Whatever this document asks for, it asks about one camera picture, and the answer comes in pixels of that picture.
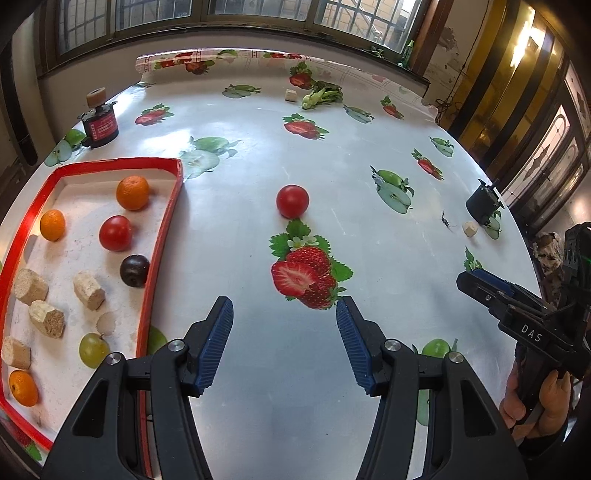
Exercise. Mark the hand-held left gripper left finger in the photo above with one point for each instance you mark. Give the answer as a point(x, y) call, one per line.
point(214, 341)

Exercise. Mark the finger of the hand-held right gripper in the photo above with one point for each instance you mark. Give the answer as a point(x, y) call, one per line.
point(480, 288)
point(496, 279)

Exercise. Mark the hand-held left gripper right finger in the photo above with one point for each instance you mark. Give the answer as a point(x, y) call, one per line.
point(353, 346)

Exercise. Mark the dark purple plum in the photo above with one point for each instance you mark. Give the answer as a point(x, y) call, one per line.
point(135, 271)

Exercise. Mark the green grape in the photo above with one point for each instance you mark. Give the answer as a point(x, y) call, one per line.
point(94, 350)

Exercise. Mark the red tomato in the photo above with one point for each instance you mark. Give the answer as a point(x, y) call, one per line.
point(292, 201)
point(115, 233)

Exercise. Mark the orange mandarin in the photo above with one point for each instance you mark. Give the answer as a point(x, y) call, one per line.
point(133, 193)

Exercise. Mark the small orange kumquat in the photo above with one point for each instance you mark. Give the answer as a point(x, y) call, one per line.
point(52, 225)
point(23, 388)

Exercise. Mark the red-rimmed white tray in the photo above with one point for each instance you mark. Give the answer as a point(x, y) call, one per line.
point(69, 203)

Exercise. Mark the person's right hand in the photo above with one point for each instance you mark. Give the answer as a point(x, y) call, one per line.
point(554, 397)

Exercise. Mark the small pale cork piece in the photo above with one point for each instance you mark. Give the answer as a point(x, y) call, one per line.
point(470, 229)
point(291, 94)

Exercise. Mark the patterned cloth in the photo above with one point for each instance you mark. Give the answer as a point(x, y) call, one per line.
point(547, 254)

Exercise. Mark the dark dry stem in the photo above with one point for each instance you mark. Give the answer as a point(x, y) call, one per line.
point(448, 220)

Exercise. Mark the fruit-printed white tablecloth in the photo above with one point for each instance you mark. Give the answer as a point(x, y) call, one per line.
point(392, 277)

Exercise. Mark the beige cork piece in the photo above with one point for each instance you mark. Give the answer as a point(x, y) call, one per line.
point(16, 353)
point(89, 290)
point(47, 319)
point(30, 286)

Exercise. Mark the wooden glass door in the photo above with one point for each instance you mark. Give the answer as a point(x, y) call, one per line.
point(531, 106)

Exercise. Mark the green bottle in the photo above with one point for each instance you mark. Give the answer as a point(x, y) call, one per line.
point(409, 53)

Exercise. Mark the black motor with cork wheel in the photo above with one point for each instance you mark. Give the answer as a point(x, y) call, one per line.
point(100, 127)

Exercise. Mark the green vegetable scrap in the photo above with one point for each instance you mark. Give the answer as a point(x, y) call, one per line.
point(323, 96)

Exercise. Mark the barred window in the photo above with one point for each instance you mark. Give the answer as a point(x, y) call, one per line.
point(231, 14)

